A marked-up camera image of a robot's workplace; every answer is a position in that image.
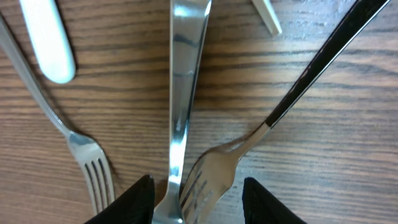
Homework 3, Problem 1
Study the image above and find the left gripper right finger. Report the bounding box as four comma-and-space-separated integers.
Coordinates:
242, 177, 306, 224

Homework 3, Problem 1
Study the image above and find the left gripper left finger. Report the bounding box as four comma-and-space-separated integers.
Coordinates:
85, 175, 155, 224

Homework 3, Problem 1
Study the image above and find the small silver metal fork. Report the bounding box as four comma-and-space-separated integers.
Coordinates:
1, 19, 115, 215

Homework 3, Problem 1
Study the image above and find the thin white plastic fork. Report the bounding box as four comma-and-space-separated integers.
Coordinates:
252, 0, 282, 36

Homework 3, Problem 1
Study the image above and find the black handled metal fork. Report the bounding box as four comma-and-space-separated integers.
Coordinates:
180, 0, 389, 223

